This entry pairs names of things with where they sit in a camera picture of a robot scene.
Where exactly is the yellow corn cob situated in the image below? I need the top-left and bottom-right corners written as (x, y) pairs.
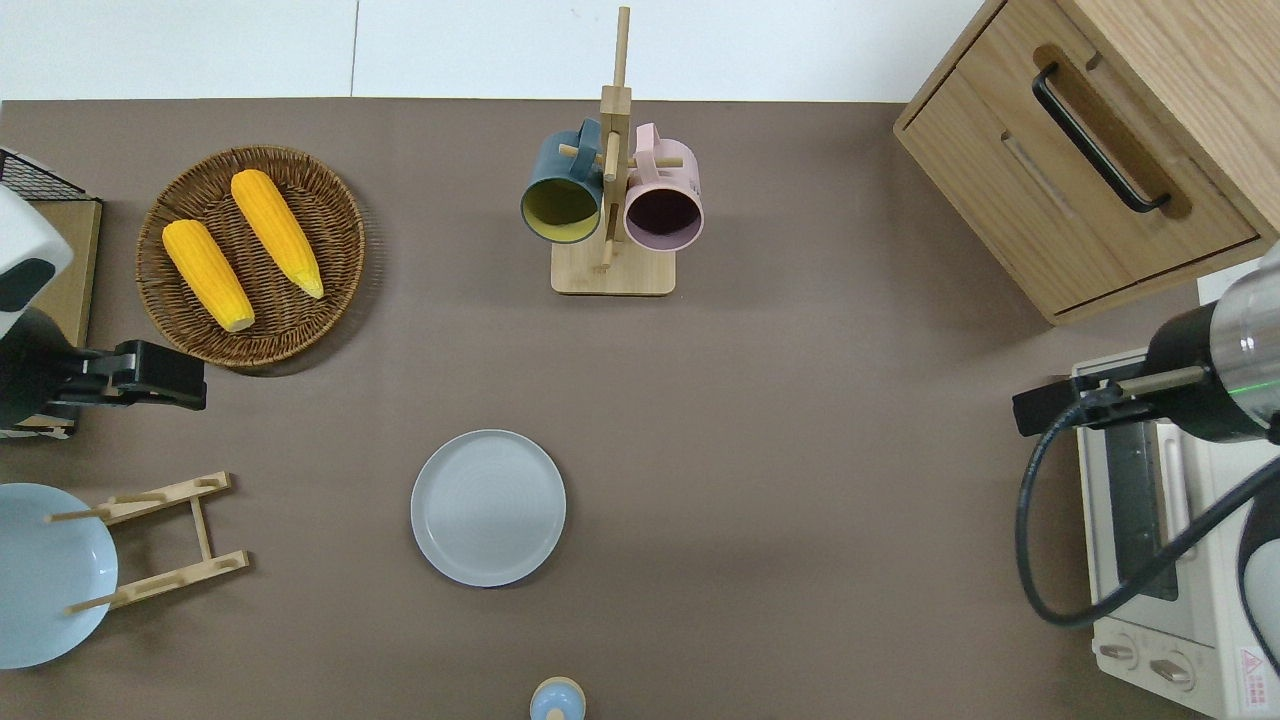
top-left (230, 169), bottom-right (326, 300)
top-left (162, 219), bottom-right (256, 334)

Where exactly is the white oven door handle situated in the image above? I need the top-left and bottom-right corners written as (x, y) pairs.
top-left (1158, 425), bottom-right (1193, 546)

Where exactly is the light blue plate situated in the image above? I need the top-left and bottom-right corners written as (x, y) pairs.
top-left (0, 483), bottom-right (119, 670)

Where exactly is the black wire basket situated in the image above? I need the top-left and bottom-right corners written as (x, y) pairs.
top-left (0, 147), bottom-right (101, 203)

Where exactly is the wooden plate rack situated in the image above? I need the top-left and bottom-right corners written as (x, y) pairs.
top-left (44, 471), bottom-right (251, 615)

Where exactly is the wooden board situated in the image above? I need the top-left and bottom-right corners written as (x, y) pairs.
top-left (18, 198), bottom-right (104, 441)

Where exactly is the brown table mat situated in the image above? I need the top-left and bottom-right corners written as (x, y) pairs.
top-left (0, 97), bottom-right (1216, 720)

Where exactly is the gray round plate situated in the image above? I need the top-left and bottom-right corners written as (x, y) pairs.
top-left (410, 429), bottom-right (567, 588)

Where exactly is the round wicker basket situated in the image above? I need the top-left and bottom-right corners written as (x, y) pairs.
top-left (136, 146), bottom-right (366, 369)

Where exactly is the wooden drawer cabinet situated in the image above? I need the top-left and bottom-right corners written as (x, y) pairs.
top-left (893, 0), bottom-right (1280, 327)

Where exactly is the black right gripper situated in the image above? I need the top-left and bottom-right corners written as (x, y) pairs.
top-left (1012, 368), bottom-right (1151, 439)

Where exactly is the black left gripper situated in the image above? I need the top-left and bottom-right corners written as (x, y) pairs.
top-left (45, 339), bottom-right (208, 412)

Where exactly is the small light blue bottle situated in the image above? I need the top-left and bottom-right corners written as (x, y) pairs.
top-left (529, 676), bottom-right (587, 720)

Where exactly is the teal mug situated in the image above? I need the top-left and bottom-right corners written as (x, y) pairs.
top-left (520, 118), bottom-right (607, 245)

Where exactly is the black cabinet handle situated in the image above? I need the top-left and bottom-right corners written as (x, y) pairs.
top-left (1032, 62), bottom-right (1173, 214)

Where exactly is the wooden mug tree stand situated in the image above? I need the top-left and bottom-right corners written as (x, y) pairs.
top-left (551, 6), bottom-right (686, 296)

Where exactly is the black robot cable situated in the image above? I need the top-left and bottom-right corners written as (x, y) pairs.
top-left (1015, 385), bottom-right (1280, 629)

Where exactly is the pink mug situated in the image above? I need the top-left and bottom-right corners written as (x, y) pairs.
top-left (623, 122), bottom-right (705, 251)

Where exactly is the white toaster oven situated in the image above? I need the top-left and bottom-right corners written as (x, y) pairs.
top-left (1070, 347), bottom-right (1280, 720)

